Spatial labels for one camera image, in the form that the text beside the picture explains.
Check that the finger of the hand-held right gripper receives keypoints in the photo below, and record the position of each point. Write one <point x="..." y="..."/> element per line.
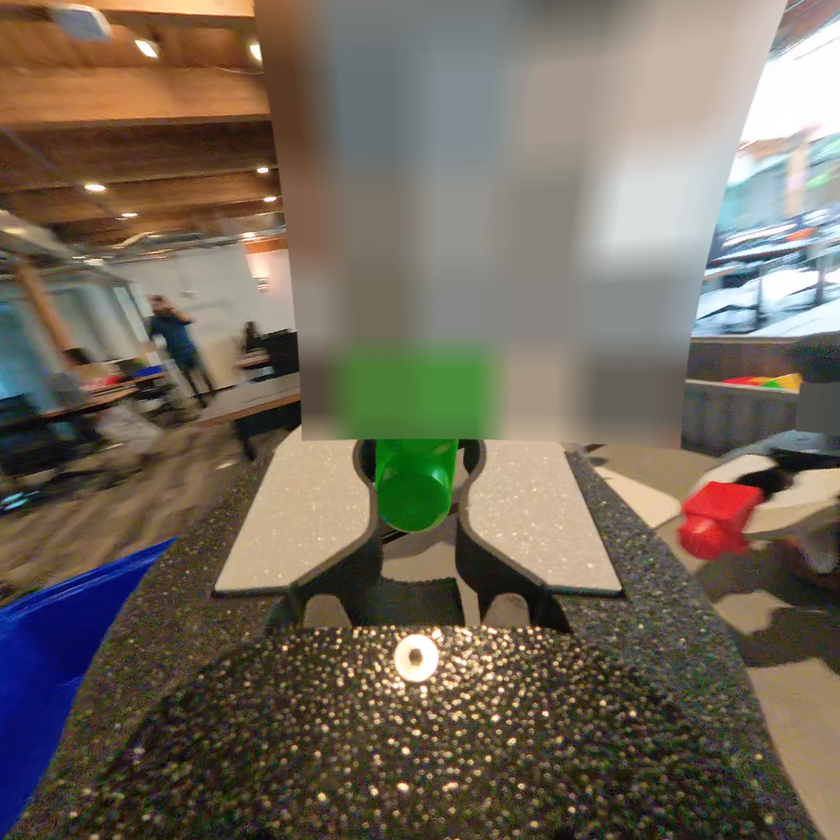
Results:
<point x="807" y="504"/>
<point x="741" y="469"/>

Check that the blue plastic bin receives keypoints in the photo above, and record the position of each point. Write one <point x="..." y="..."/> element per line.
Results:
<point x="39" y="656"/>

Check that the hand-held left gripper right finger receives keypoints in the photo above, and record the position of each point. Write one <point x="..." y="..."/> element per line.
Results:
<point x="537" y="519"/>

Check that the red one-stud toy block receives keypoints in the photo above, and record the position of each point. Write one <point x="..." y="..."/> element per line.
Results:
<point x="719" y="512"/>

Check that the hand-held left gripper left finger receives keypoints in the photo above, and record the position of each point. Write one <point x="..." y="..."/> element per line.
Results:
<point x="301" y="519"/>

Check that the grey plastic bin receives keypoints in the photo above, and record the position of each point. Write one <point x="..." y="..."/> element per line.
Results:
<point x="721" y="413"/>

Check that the wooden top office desk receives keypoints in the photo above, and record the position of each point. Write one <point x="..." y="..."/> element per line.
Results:
<point x="261" y="400"/>

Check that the pile of assembled block bridges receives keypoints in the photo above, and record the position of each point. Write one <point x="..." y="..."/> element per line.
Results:
<point x="761" y="382"/>

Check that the green two-stud toy block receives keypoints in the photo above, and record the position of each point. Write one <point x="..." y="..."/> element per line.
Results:
<point x="413" y="492"/>

